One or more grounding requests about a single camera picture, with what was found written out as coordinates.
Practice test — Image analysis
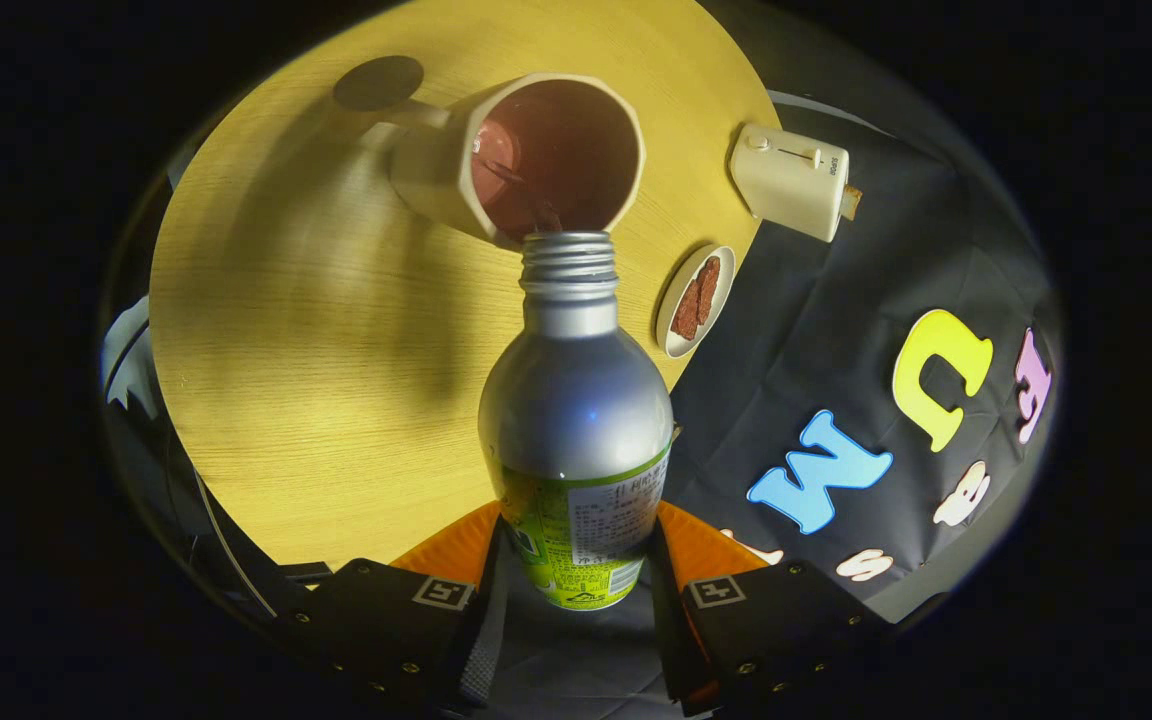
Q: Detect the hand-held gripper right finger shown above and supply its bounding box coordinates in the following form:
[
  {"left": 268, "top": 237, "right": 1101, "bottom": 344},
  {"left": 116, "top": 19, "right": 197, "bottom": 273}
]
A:
[{"left": 648, "top": 500, "right": 892, "bottom": 716}]

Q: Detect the wooden table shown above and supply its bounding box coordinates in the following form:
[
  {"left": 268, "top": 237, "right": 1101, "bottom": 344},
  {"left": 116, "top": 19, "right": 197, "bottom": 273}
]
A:
[{"left": 149, "top": 0, "right": 782, "bottom": 571}]

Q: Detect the black backdrop cloth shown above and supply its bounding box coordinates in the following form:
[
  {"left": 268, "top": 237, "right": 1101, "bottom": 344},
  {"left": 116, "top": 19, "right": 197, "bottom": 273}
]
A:
[{"left": 491, "top": 100, "right": 1062, "bottom": 720}]

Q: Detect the small white plate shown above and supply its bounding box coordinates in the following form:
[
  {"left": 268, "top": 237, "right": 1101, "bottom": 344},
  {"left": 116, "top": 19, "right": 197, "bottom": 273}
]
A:
[{"left": 654, "top": 245, "right": 737, "bottom": 359}]

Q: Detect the beige cup with wooden handle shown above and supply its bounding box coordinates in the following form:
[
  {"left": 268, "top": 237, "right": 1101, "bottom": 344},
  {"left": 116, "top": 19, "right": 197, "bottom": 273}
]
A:
[{"left": 334, "top": 55, "right": 647, "bottom": 251}]

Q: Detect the white toaster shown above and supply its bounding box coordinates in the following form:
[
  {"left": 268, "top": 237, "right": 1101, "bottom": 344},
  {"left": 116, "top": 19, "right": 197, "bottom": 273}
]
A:
[{"left": 729, "top": 122, "right": 852, "bottom": 244}]

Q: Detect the silver juice bottle green label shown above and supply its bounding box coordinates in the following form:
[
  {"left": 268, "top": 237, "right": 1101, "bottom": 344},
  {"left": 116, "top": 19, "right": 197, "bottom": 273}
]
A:
[{"left": 479, "top": 232, "right": 677, "bottom": 611}]

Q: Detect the thin white cable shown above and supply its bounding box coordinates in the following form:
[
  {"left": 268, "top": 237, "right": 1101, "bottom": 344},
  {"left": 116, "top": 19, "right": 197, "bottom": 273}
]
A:
[{"left": 191, "top": 468, "right": 279, "bottom": 619}]

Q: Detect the brown meat slice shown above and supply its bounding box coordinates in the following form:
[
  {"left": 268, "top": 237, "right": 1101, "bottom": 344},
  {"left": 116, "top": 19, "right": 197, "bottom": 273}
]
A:
[
  {"left": 693, "top": 256, "right": 722, "bottom": 326},
  {"left": 671, "top": 280, "right": 703, "bottom": 341}
]

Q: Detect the crumpled white plastic sheet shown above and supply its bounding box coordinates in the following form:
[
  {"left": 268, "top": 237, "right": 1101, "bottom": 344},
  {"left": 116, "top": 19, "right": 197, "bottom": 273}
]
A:
[{"left": 101, "top": 295, "right": 162, "bottom": 421}]

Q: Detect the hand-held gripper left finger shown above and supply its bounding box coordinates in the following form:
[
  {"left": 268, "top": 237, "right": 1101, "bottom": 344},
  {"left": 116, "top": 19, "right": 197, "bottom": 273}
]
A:
[{"left": 276, "top": 500, "right": 512, "bottom": 713}]

